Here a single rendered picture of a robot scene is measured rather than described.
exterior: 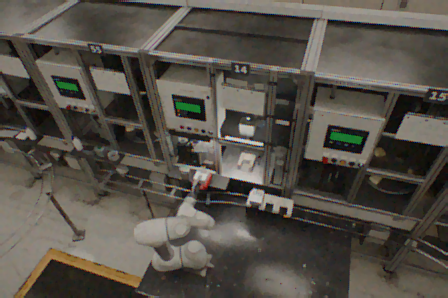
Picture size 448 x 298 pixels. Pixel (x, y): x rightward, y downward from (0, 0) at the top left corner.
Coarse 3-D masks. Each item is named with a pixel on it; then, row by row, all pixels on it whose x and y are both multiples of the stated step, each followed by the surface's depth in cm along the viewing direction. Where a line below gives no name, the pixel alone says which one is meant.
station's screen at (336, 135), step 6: (330, 132) 206; (336, 132) 205; (342, 132) 203; (348, 132) 202; (354, 132) 201; (330, 138) 210; (336, 138) 208; (342, 138) 207; (348, 138) 205; (354, 138) 204; (360, 138) 202; (330, 144) 213; (336, 144) 212; (342, 144) 210; (348, 144) 209; (354, 144) 207; (360, 144) 206; (348, 150) 212; (354, 150) 211
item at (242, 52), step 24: (192, 0) 259; (216, 0) 255; (240, 0) 253; (192, 24) 245; (216, 24) 243; (240, 24) 241; (264, 24) 240; (288, 24) 238; (312, 24) 236; (168, 48) 220; (192, 48) 218; (216, 48) 217; (240, 48) 216; (264, 48) 214; (288, 48) 213; (312, 48) 208; (240, 72) 199; (288, 72) 189; (168, 144) 274; (288, 168) 249; (240, 192) 318; (264, 192) 305
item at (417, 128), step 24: (312, 96) 198; (336, 96) 193; (360, 96) 188; (384, 96) 183; (408, 96) 179; (408, 120) 188; (432, 120) 184; (384, 144) 206; (408, 144) 201; (432, 144) 195; (312, 168) 242; (336, 168) 235; (384, 168) 220; (408, 168) 214; (312, 192) 262; (336, 192) 253; (432, 192) 222
